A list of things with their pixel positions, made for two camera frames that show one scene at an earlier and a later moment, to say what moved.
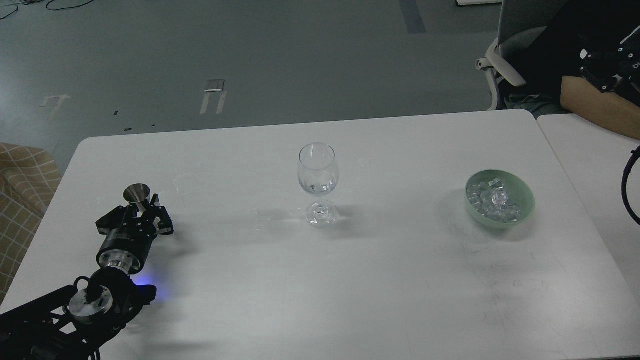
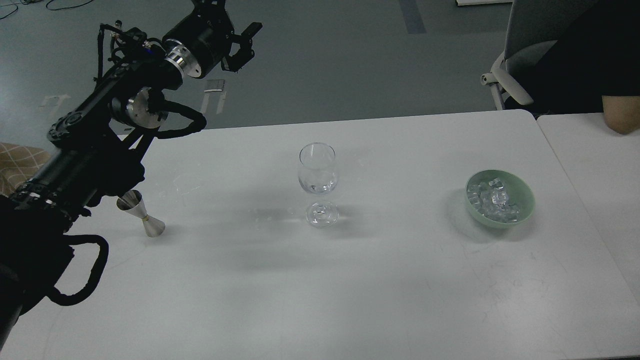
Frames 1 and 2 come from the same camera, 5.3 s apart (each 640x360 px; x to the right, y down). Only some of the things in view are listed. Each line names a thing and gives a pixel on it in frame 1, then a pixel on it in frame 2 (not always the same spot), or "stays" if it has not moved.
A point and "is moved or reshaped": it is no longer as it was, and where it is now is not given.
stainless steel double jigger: (138, 193) is moved or reshaped
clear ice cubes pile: (490, 198) stays
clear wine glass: (318, 175) stays
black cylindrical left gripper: (128, 239) to (199, 44)
